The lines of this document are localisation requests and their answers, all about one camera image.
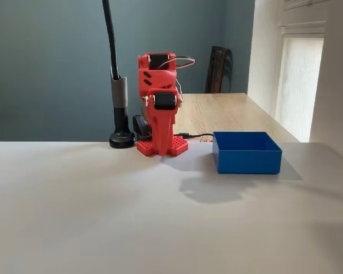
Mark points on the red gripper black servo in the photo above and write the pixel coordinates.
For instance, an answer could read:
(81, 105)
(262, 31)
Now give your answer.
(163, 115)

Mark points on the red robot arm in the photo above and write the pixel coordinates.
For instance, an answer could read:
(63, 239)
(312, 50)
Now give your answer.
(163, 78)

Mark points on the blue box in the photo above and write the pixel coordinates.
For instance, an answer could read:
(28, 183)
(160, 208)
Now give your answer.
(245, 160)

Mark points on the black table clamp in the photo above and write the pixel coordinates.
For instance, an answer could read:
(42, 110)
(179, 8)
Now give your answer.
(140, 125)

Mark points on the small red controller board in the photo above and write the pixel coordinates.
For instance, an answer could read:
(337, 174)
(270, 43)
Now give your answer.
(206, 140)

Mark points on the grey sleeve on stand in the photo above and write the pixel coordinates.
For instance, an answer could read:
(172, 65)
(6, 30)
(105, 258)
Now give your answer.
(119, 91)

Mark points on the light wood desk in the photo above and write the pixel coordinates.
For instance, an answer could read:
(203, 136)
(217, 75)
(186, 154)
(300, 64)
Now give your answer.
(231, 114)

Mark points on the dark wooden folded chair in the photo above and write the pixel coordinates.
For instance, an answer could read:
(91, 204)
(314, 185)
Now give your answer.
(218, 71)

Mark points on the black round object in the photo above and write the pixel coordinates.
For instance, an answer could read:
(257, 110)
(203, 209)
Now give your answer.
(112, 42)

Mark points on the white roller blind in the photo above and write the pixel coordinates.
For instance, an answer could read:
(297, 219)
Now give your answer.
(300, 80)

